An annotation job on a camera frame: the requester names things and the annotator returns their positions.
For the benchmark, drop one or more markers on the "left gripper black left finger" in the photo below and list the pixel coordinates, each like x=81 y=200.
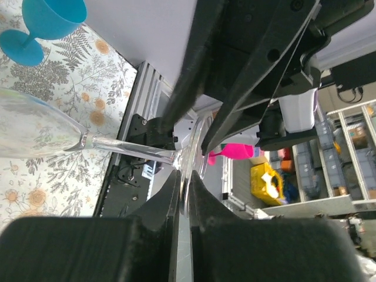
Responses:
x=139 y=247

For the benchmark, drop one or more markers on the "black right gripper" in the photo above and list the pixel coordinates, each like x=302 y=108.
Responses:
x=263 y=49

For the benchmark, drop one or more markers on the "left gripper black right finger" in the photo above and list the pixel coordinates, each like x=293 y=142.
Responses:
x=226 y=247

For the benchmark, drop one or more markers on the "clear wine glass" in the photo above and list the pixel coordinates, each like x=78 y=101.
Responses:
x=102 y=141

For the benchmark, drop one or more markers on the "blue plastic wine glass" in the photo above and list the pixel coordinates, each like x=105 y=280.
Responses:
x=47 y=20

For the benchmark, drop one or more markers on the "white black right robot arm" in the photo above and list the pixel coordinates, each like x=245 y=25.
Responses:
x=269 y=134

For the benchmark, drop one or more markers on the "pink plastic wine glass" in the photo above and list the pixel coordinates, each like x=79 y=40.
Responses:
x=232 y=151

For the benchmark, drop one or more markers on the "yellow storage bin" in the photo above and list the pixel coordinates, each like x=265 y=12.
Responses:
x=267 y=185

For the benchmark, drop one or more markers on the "floral patterned table mat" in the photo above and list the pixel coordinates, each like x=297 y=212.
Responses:
x=83 y=84

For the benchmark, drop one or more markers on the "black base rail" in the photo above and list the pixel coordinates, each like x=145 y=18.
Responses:
x=128 y=184

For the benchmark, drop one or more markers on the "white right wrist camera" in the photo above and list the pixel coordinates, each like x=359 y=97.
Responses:
x=298 y=111

